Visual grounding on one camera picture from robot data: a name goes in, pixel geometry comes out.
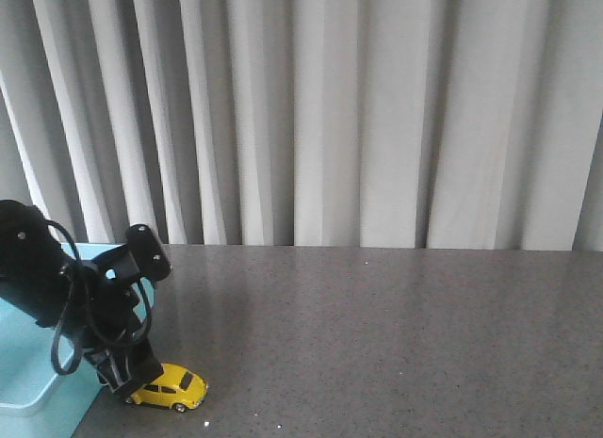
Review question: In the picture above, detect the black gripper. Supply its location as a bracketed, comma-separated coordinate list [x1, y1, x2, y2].
[82, 223, 171, 399]

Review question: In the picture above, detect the yellow toy beetle car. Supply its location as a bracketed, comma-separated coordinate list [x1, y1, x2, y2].
[124, 363, 208, 413]

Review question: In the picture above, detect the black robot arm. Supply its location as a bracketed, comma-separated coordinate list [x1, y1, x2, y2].
[1, 200, 171, 398]

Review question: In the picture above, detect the light blue plastic box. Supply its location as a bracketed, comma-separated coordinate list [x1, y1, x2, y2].
[1, 244, 154, 437]

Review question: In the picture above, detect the grey pleated curtain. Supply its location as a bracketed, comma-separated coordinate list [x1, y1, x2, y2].
[1, 0, 602, 251]

